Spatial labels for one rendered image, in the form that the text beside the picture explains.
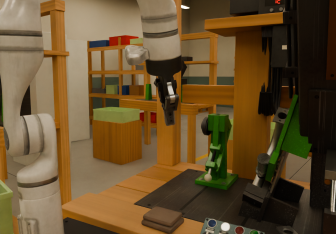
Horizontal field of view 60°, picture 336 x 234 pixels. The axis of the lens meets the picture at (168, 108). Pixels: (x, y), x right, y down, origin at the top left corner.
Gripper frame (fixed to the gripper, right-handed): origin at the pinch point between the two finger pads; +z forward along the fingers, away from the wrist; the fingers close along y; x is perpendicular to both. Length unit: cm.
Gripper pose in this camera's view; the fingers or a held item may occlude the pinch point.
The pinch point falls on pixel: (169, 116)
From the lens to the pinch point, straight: 65.4
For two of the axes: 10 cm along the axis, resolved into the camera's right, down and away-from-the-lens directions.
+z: 1.0, 9.0, 4.2
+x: -9.7, 1.7, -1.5
